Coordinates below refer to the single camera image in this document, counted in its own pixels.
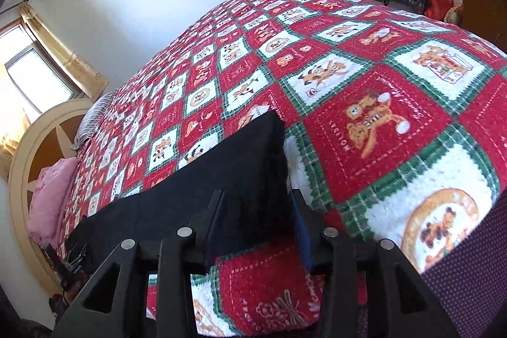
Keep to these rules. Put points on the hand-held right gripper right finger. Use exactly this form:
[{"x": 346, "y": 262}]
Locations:
[{"x": 304, "y": 243}]

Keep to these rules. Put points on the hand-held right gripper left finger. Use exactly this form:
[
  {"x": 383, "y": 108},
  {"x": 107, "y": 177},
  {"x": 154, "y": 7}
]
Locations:
[{"x": 214, "y": 233}]

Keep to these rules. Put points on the black pants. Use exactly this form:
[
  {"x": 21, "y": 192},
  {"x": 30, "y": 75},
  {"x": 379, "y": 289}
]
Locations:
[{"x": 198, "y": 195}]

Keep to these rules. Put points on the pink folded blanket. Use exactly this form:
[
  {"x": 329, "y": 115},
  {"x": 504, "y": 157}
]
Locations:
[{"x": 51, "y": 199}]

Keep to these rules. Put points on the cream wooden headboard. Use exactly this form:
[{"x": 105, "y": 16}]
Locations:
[{"x": 23, "y": 171}]

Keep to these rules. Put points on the striped pillow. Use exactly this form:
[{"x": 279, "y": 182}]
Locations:
[{"x": 95, "y": 116}]

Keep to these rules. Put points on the red printed bedspread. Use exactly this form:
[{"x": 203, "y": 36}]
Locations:
[{"x": 356, "y": 92}]

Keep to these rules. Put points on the window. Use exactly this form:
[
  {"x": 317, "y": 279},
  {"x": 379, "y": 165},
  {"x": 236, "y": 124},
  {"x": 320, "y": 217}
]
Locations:
[{"x": 35, "y": 68}]

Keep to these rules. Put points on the narrow yellow curtain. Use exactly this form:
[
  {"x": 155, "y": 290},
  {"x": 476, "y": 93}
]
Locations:
[{"x": 71, "y": 57}]

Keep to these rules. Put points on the dark curtain rod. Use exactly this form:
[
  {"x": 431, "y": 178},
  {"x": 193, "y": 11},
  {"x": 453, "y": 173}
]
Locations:
[{"x": 12, "y": 7}]

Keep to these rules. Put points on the patterned bag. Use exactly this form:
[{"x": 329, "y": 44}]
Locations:
[{"x": 454, "y": 14}]

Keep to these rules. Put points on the red plastic bag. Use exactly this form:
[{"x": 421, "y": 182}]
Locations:
[{"x": 437, "y": 1}]

